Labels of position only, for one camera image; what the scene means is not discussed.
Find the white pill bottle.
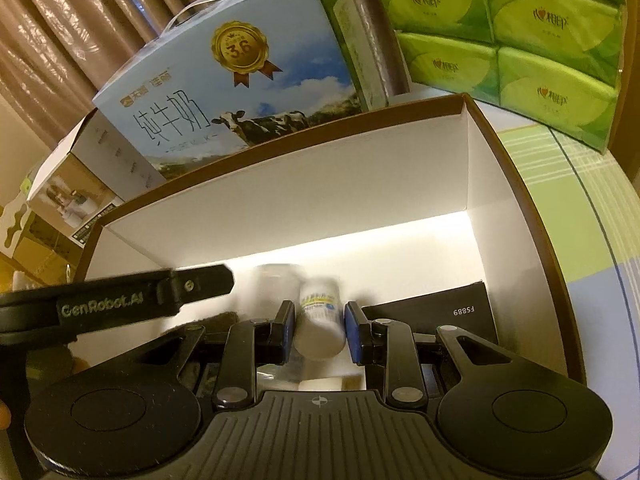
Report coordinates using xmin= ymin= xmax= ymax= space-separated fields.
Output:
xmin=292 ymin=280 xmax=348 ymax=361

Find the stack of green tissue packs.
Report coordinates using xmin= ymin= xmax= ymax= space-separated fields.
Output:
xmin=362 ymin=0 xmax=628 ymax=155

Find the blue milk gift box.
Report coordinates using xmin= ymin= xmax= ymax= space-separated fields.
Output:
xmin=92 ymin=0 xmax=391 ymax=181

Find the brown cardboard box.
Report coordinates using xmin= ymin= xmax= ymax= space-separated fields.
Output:
xmin=72 ymin=92 xmax=587 ymax=396

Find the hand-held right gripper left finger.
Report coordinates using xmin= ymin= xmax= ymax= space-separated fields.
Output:
xmin=107 ymin=300 xmax=297 ymax=409

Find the brown curtain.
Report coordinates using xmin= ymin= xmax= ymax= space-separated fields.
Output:
xmin=0 ymin=0 xmax=331 ymax=126

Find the black product box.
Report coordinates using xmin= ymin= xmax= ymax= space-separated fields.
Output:
xmin=360 ymin=281 xmax=501 ymax=356

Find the white product box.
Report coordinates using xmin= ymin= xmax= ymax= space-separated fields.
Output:
xmin=27 ymin=110 xmax=168 ymax=251

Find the clear plastic case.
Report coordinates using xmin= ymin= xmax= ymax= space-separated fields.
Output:
xmin=252 ymin=262 xmax=307 ymax=321

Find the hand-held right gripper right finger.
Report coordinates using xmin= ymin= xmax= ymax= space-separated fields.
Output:
xmin=344 ymin=301 xmax=536 ymax=409

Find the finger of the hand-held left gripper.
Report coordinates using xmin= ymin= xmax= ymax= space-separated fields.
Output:
xmin=169 ymin=262 xmax=236 ymax=312

